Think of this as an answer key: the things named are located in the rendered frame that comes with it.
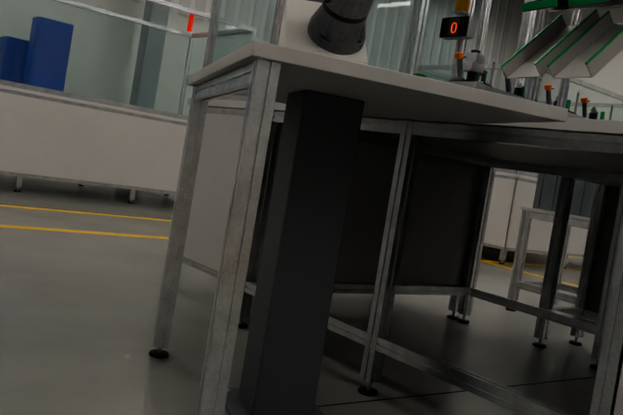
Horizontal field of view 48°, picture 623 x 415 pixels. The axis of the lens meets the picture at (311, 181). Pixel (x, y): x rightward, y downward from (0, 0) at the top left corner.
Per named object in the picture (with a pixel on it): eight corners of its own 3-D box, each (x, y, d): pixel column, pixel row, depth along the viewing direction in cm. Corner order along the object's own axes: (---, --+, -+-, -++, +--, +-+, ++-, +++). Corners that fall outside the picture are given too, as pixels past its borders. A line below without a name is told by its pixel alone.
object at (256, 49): (251, 55, 129) (253, 40, 129) (186, 84, 214) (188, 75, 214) (565, 121, 150) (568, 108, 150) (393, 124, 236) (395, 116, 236)
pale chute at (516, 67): (540, 77, 190) (535, 63, 189) (506, 79, 202) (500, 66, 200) (602, 22, 200) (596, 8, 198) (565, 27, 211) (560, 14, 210)
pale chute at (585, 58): (592, 78, 179) (586, 62, 177) (553, 79, 190) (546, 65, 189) (654, 19, 188) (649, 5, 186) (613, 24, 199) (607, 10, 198)
